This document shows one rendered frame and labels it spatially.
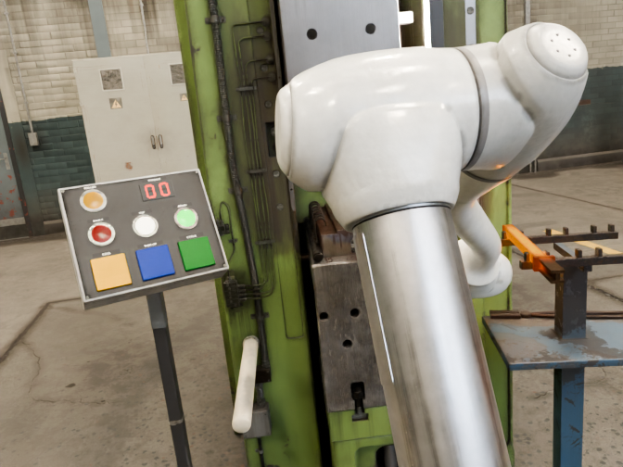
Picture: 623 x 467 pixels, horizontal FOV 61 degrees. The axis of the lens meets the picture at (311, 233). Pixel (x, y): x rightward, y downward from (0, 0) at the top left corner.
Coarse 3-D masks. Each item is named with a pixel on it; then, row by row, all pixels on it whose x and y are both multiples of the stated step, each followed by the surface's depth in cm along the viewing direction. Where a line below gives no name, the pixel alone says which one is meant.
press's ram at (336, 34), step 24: (288, 0) 131; (312, 0) 132; (336, 0) 132; (360, 0) 132; (384, 0) 133; (288, 24) 133; (312, 24) 133; (336, 24) 133; (360, 24) 134; (384, 24) 134; (288, 48) 134; (312, 48) 134; (336, 48) 135; (360, 48) 135; (384, 48) 135; (288, 72) 135
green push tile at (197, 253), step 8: (192, 240) 129; (200, 240) 130; (208, 240) 130; (184, 248) 128; (192, 248) 128; (200, 248) 129; (208, 248) 130; (184, 256) 127; (192, 256) 128; (200, 256) 128; (208, 256) 129; (184, 264) 126; (192, 264) 127; (200, 264) 128; (208, 264) 128
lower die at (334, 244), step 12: (324, 204) 185; (324, 216) 170; (324, 228) 154; (336, 228) 148; (324, 240) 146; (336, 240) 146; (348, 240) 147; (324, 252) 147; (336, 252) 147; (348, 252) 147
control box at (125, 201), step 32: (64, 192) 122; (96, 192) 125; (128, 192) 128; (160, 192) 131; (192, 192) 134; (64, 224) 126; (96, 224) 122; (128, 224) 125; (160, 224) 128; (192, 224) 131; (96, 256) 120; (128, 256) 123; (224, 256) 131; (128, 288) 120; (160, 288) 127
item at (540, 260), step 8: (512, 224) 154; (512, 232) 146; (520, 232) 145; (512, 240) 144; (520, 240) 138; (528, 240) 137; (520, 248) 136; (528, 248) 130; (536, 248) 129; (536, 256) 122; (544, 256) 121; (552, 256) 121; (536, 264) 121; (544, 264) 117; (552, 264) 116; (544, 272) 118; (552, 272) 112; (560, 272) 112; (552, 280) 113; (560, 280) 113
